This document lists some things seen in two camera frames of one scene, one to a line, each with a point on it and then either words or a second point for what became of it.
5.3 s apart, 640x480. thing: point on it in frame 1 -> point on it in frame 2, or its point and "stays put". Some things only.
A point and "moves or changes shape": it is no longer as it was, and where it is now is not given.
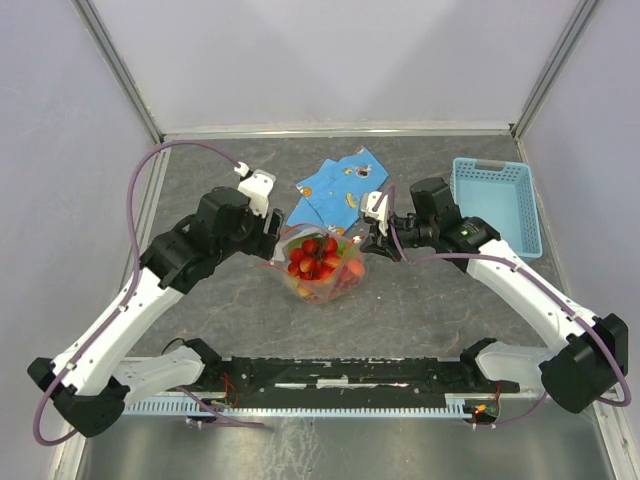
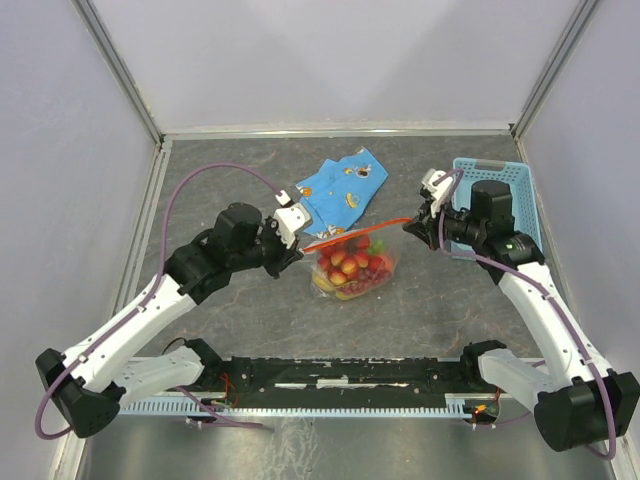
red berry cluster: (314, 259) -> (343, 262)
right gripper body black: (388, 242) -> (432, 225)
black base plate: (337, 382) stays put
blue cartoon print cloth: (332, 194) stays put
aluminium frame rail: (401, 132) stays put
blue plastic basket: (502, 192) stays put
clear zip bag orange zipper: (317, 263) moves or changes shape
